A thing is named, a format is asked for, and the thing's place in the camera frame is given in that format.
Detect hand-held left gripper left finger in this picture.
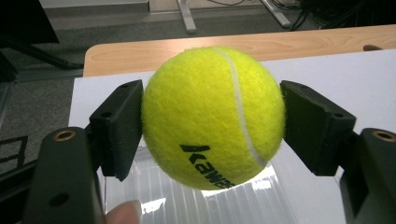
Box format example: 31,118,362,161
89,79,145,182

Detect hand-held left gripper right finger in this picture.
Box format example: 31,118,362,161
278,79,357,177

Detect yellow tennis ball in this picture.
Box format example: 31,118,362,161
140,46,286,191

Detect clear plastic container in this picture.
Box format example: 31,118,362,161
98,139,298,224

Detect wooden table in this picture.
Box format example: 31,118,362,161
82,23,396,78

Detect black stand base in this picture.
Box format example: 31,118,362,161
0,36,84,71

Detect grey metal stand leg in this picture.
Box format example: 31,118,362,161
177,0,198,35
261,0,292,29

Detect black monitor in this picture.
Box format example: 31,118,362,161
0,0,60,49

